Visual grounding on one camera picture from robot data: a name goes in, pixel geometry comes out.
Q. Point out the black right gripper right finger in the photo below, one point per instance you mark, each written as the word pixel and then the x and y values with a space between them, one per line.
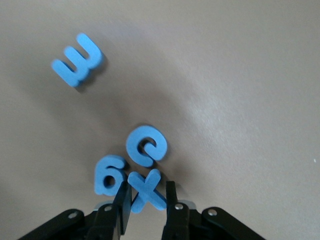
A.
pixel 175 217

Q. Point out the blue foam letter X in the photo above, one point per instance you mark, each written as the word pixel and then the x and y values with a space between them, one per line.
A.
pixel 147 192

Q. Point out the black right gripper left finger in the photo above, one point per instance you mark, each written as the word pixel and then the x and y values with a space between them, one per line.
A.
pixel 123 207

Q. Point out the blue foam letter E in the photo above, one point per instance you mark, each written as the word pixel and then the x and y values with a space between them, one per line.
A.
pixel 87 66

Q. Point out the blue foam number 6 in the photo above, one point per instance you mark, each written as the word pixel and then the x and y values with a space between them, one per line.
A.
pixel 100 176

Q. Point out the blue foam letter G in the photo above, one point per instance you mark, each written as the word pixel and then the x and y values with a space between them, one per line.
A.
pixel 133 145

